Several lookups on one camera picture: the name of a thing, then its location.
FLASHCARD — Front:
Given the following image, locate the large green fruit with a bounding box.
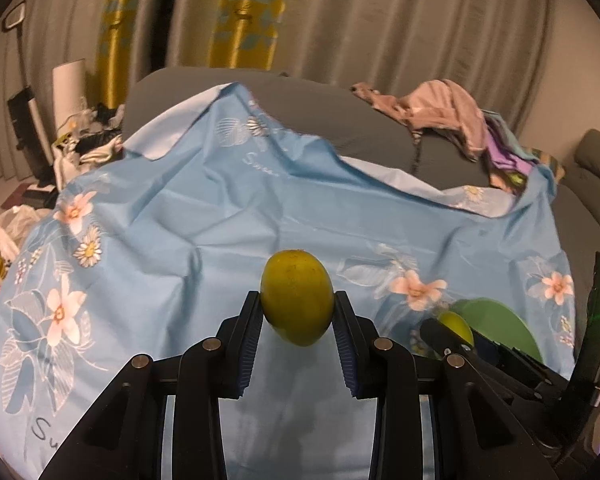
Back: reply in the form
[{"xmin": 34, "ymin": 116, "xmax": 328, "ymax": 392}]
[{"xmin": 438, "ymin": 311, "xmax": 475, "ymax": 346}]

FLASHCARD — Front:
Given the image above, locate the small yellow-green fruit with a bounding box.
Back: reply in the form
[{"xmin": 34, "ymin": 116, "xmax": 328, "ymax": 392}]
[{"xmin": 260, "ymin": 249, "xmax": 335, "ymax": 347}]

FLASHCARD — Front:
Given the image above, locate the green plastic bowl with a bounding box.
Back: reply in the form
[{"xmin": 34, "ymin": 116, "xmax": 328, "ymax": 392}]
[{"xmin": 451, "ymin": 298, "xmax": 543, "ymax": 362}]

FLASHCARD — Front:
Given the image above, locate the blue floral cloth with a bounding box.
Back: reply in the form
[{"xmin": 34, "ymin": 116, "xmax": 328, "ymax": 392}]
[{"xmin": 0, "ymin": 84, "xmax": 574, "ymax": 479}]

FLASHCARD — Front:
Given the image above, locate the purple clothes pile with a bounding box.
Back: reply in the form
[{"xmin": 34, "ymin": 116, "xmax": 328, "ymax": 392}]
[{"xmin": 483, "ymin": 110, "xmax": 566, "ymax": 195}]

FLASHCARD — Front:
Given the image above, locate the pink clothes pile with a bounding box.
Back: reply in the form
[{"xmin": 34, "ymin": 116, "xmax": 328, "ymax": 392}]
[{"xmin": 351, "ymin": 79, "xmax": 488, "ymax": 162}]

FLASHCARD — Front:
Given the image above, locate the grey sofa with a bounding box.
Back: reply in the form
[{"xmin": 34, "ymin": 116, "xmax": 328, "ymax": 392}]
[{"xmin": 122, "ymin": 67, "xmax": 600, "ymax": 314}]

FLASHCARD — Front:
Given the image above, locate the stick vacuum cleaner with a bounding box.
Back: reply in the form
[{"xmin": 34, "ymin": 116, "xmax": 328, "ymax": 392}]
[{"xmin": 2, "ymin": 0, "xmax": 55, "ymax": 186}]

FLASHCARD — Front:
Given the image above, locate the white paper roll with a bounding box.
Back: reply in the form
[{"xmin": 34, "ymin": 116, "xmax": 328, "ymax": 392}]
[{"xmin": 52, "ymin": 58, "xmax": 87, "ymax": 138}]

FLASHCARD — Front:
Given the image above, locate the yellow patterned curtain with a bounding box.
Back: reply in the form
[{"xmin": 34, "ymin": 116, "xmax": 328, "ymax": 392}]
[{"xmin": 95, "ymin": 0, "xmax": 301, "ymax": 107}]

